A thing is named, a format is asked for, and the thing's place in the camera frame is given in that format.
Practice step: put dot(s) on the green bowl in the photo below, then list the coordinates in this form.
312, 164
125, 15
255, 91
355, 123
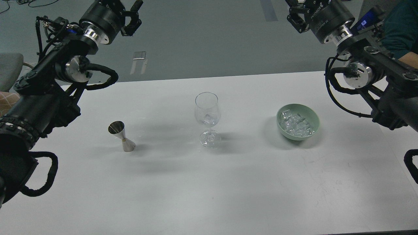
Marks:
303, 110

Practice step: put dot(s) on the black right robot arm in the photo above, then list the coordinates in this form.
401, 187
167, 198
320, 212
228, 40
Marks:
362, 66

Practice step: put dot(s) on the person in teal sweater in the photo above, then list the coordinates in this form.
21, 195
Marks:
401, 32

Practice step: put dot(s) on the metal floor plate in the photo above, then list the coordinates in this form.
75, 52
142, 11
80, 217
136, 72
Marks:
139, 55

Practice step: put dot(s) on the checkered beige cushion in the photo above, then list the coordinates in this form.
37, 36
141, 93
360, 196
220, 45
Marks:
7, 101

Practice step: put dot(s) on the grey chair left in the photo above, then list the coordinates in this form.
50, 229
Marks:
11, 65

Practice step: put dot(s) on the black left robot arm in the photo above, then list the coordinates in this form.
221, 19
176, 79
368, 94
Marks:
49, 93

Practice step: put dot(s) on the clear wine glass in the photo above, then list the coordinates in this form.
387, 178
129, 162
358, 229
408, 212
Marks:
207, 102

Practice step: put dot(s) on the clear ice cube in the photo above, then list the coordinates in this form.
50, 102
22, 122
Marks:
209, 119

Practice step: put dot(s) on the steel cocktail jigger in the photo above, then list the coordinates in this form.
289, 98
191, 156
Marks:
117, 128

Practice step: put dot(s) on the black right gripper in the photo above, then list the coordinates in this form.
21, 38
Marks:
323, 16

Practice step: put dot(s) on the pile of ice cubes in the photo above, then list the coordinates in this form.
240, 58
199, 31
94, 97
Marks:
295, 124

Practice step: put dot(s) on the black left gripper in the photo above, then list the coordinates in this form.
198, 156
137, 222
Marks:
109, 16

